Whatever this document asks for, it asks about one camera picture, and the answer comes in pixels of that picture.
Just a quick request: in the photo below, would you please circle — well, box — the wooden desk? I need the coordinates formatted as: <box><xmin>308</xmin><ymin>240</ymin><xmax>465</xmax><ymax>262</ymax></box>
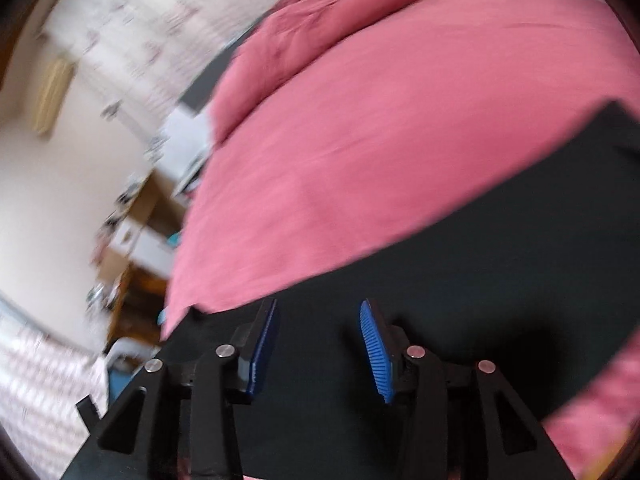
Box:
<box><xmin>102</xmin><ymin>260</ymin><xmax>172</xmax><ymax>356</ymax></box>

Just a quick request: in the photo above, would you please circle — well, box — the white patterned curtain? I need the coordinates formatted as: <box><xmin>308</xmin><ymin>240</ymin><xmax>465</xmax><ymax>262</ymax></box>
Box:
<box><xmin>45</xmin><ymin>0</ymin><xmax>321</xmax><ymax>126</ymax></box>

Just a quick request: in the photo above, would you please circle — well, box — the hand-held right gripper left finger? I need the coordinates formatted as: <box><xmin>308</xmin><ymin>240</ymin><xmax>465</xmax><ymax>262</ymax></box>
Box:
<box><xmin>65</xmin><ymin>299</ymin><xmax>278</xmax><ymax>480</ymax></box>

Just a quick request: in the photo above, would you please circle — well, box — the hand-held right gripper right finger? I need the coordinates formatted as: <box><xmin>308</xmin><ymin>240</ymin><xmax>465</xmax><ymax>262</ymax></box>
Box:
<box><xmin>359</xmin><ymin>300</ymin><xmax>576</xmax><ymax>480</ymax></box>

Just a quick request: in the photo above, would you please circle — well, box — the beige wall unit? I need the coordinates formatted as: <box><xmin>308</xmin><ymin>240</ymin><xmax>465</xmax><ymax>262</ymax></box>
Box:
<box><xmin>32</xmin><ymin>57</ymin><xmax>76</xmax><ymax>137</ymax></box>

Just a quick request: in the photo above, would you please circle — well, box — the bed with pink sheet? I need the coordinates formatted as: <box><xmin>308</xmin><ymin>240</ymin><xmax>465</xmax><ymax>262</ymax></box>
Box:
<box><xmin>160</xmin><ymin>0</ymin><xmax>640</xmax><ymax>480</ymax></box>

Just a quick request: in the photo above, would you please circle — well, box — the pink duvet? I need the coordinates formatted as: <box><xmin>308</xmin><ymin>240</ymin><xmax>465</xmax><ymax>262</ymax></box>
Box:
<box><xmin>207</xmin><ymin>0</ymin><xmax>488</xmax><ymax>143</ymax></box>

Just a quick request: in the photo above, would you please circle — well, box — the white nightstand with leaf print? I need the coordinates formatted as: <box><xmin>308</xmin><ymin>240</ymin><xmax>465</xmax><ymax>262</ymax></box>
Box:
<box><xmin>160</xmin><ymin>105</ymin><xmax>217</xmax><ymax>197</ymax></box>

